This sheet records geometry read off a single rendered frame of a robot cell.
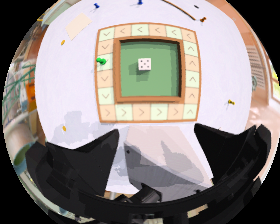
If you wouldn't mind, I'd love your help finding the white die with black pips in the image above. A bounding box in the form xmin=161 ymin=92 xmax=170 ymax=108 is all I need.
xmin=139 ymin=58 xmax=151 ymax=71

